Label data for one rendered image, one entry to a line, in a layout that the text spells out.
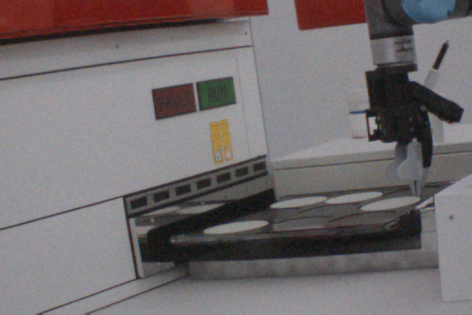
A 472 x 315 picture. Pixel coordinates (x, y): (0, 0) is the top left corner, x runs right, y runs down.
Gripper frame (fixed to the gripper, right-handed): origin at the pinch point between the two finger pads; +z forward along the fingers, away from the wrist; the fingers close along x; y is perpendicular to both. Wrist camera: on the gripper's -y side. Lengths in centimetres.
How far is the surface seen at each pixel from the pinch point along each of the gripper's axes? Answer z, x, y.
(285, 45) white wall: -28, -337, -142
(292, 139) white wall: 16, -334, -137
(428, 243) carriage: 4.9, 20.3, 12.2
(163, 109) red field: -17.7, -19.4, 34.1
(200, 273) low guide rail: 8.2, -14.3, 33.7
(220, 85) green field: -19.9, -30.3, 19.6
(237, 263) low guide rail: 6.9, -8.8, 29.6
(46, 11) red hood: -34, 4, 57
